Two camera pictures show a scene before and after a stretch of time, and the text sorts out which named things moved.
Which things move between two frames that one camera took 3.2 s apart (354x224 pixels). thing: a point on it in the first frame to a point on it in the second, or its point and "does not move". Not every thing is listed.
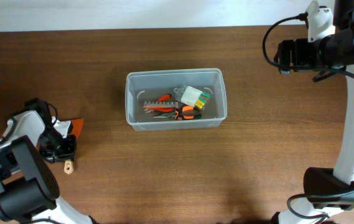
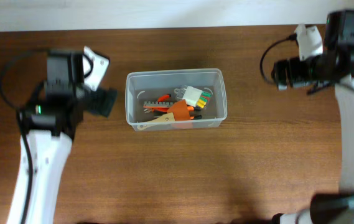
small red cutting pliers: [160, 109] does not move
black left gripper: [66, 155] to [102, 100]
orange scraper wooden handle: [78, 125] to [180, 112]
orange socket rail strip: [160, 104] does not move
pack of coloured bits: [191, 96] does not move
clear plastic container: [175, 99] does not move
